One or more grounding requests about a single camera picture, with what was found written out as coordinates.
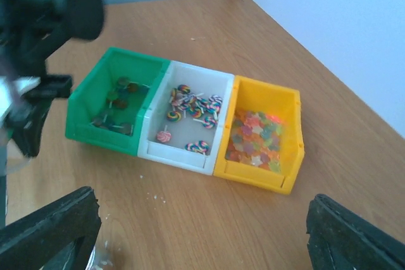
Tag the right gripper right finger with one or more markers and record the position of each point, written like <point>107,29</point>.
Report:
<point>340,239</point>

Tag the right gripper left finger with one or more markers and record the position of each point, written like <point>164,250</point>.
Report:
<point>60,235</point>

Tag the green plastic candy bin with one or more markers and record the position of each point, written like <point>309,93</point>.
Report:
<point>108,107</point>

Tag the white plastic candy bin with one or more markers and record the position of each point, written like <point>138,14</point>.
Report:
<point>173,135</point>

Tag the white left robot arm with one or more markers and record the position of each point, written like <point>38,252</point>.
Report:
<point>31,31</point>

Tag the clear round jar lid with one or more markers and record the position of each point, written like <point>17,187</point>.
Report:
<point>15,164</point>

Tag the orange plastic candy bin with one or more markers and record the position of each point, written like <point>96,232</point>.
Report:
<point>262,143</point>

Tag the clear plastic jar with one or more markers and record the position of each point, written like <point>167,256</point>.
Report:
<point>101,257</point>

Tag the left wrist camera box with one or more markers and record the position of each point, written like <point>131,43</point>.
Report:
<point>11,92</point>

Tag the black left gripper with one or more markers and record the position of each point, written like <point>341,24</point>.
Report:
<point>25,121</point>

